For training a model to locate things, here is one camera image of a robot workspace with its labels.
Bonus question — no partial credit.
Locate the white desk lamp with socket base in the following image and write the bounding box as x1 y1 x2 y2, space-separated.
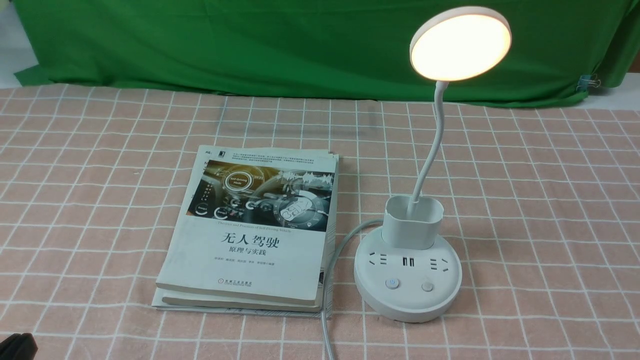
353 6 512 323

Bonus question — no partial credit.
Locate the white self-driving textbook top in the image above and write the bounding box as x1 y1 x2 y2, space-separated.
155 145 339 307

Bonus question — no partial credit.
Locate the green backdrop cloth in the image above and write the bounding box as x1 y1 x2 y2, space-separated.
13 0 639 108

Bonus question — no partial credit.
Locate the white bottom book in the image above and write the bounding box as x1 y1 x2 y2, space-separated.
151 155 341 319

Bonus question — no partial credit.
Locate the pink checkered tablecloth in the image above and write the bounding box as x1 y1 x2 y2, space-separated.
0 85 640 360

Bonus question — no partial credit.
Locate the blue binder clip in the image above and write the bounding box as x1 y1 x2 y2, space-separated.
576 73 602 92

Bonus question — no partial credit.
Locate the black object bottom left corner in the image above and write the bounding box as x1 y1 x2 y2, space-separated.
0 333 38 360

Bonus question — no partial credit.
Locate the grey lamp power cable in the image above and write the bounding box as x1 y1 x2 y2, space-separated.
320 218 385 360

